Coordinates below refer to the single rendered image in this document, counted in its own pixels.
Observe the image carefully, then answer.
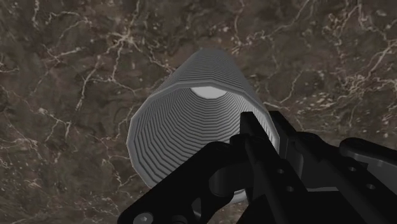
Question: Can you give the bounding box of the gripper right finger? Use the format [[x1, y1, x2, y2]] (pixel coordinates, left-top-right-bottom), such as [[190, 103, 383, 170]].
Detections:
[[268, 111, 397, 224]]

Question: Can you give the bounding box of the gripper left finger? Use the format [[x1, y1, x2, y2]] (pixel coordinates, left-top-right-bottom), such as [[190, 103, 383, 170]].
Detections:
[[118, 112, 308, 224]]

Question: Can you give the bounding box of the grey ribbed cup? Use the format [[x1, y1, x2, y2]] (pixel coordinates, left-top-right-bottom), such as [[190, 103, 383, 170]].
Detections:
[[126, 48, 281, 206]]

